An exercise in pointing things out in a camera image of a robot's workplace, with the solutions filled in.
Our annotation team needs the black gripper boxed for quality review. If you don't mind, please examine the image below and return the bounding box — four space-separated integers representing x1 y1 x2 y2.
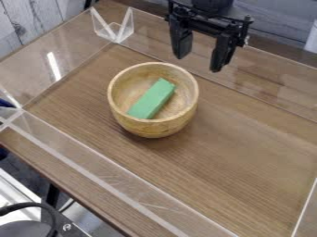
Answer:
168 0 255 73

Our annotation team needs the green rectangular block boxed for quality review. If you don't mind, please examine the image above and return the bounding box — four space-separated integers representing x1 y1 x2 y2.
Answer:
128 78 176 119

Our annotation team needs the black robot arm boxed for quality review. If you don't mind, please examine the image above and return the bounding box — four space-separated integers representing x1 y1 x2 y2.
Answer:
165 0 255 73

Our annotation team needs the brown wooden bowl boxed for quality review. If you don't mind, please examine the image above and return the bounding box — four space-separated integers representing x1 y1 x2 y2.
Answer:
108 62 200 138

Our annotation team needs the white object at right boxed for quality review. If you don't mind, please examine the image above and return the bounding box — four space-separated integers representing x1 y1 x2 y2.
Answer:
306 25 317 54

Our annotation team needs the blue object at edge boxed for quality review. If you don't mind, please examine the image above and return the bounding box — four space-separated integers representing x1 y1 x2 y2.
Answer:
0 98 15 108

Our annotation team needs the black table leg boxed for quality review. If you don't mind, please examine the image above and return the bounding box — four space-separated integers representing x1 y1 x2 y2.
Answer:
46 184 61 207

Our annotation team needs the clear acrylic tray wall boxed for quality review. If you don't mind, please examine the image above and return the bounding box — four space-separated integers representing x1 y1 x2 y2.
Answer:
0 1 317 237

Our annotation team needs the black metal bracket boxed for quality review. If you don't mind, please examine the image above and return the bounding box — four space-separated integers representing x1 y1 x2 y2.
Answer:
42 209 92 237

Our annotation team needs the black cable loop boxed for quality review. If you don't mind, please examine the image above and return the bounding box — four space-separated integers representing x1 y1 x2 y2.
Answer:
0 202 59 237

